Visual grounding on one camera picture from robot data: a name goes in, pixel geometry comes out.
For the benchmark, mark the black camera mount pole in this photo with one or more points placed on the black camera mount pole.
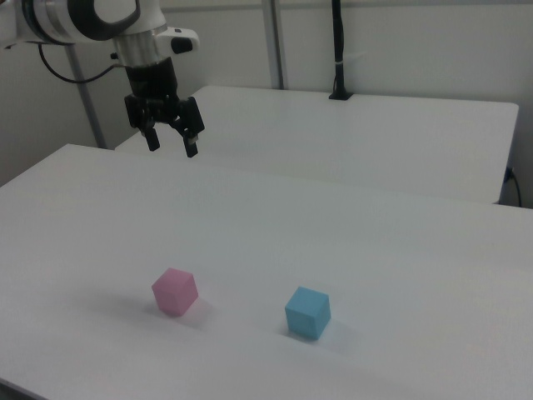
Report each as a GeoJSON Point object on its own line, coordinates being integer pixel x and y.
{"type": "Point", "coordinates": [340, 50]}

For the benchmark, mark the pink cube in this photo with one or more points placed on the pink cube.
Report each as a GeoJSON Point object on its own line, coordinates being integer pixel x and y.
{"type": "Point", "coordinates": [172, 293]}

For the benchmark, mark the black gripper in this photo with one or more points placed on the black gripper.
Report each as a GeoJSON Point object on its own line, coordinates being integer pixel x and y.
{"type": "Point", "coordinates": [152, 89]}

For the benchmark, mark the grey partition frame post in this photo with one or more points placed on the grey partition frame post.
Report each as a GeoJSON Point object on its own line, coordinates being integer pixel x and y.
{"type": "Point", "coordinates": [88, 100]}
{"type": "Point", "coordinates": [278, 46]}

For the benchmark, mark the blue cube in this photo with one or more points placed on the blue cube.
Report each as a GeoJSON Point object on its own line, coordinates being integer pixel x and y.
{"type": "Point", "coordinates": [306, 314]}

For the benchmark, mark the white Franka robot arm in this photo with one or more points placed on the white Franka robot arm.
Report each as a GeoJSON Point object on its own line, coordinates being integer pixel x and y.
{"type": "Point", "coordinates": [58, 18]}

